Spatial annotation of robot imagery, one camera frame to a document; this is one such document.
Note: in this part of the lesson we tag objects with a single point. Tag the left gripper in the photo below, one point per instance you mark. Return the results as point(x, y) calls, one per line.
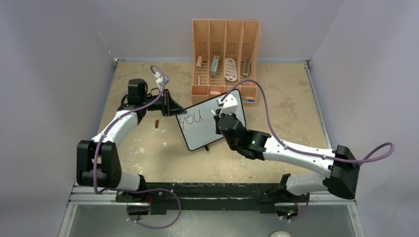
point(168, 107)

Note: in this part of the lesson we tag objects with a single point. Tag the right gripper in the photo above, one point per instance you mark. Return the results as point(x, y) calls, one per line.
point(217, 116)

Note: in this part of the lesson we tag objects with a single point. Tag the black framed whiteboard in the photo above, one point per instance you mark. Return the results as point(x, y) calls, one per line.
point(198, 126)

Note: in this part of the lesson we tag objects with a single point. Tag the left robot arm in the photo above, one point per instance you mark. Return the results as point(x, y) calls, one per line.
point(98, 163)

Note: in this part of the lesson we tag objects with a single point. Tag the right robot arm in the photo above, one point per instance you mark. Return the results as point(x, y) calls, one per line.
point(334, 171)

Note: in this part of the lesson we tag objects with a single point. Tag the blue grey small item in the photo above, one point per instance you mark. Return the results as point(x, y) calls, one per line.
point(248, 100)

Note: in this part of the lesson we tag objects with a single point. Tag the white oval perforated plate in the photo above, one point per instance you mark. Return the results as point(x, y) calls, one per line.
point(230, 69)

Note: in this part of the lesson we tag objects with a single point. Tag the grey green box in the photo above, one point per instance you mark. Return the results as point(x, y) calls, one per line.
point(214, 66)

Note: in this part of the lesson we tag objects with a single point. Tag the grey eraser block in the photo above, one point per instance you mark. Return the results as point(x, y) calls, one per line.
point(246, 67)

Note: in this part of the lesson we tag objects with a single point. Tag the peach plastic desk organizer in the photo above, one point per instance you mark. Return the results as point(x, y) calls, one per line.
point(225, 54)

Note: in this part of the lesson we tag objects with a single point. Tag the white round object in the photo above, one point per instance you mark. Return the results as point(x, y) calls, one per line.
point(280, 234)

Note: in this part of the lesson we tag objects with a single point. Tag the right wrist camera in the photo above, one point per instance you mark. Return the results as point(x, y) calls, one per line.
point(228, 105)

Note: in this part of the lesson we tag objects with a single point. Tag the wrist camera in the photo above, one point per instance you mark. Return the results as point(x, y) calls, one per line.
point(228, 105)
point(160, 81)

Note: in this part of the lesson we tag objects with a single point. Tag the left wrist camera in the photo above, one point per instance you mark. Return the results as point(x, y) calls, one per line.
point(160, 81)

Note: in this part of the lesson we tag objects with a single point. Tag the black aluminium base frame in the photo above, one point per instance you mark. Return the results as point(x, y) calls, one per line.
point(266, 198)

